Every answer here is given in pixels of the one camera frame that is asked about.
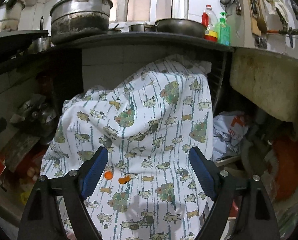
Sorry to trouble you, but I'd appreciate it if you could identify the orange peel piece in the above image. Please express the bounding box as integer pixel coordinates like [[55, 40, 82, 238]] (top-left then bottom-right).
[[118, 175, 131, 185]]

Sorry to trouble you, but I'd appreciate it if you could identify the stone kitchen sink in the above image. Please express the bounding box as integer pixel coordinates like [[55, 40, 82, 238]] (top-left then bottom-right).
[[230, 47, 298, 132]]

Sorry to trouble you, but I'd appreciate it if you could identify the black kitchen countertop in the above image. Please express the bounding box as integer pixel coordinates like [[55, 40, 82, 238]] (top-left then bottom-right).
[[0, 30, 233, 62]]

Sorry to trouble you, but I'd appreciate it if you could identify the white red plastic bag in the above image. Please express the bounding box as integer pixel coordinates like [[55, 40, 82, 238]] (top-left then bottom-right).
[[212, 111, 248, 161]]

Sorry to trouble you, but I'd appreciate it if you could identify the white cat-print tablecloth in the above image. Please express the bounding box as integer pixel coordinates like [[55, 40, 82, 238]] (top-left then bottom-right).
[[41, 55, 213, 239]]

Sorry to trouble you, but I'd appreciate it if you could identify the green dish soap bottle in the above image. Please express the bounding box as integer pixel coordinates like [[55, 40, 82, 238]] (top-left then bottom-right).
[[218, 12, 230, 46]]

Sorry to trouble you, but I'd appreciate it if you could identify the black wok pan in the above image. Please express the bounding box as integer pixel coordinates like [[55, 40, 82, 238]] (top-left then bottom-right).
[[144, 18, 206, 38]]

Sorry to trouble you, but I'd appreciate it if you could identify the red-capped oil bottle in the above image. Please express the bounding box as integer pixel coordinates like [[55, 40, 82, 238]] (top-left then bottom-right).
[[202, 4, 218, 42]]

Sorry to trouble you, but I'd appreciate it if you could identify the large aluminium steamer pot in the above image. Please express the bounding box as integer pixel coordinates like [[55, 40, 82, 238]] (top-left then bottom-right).
[[50, 0, 113, 43]]

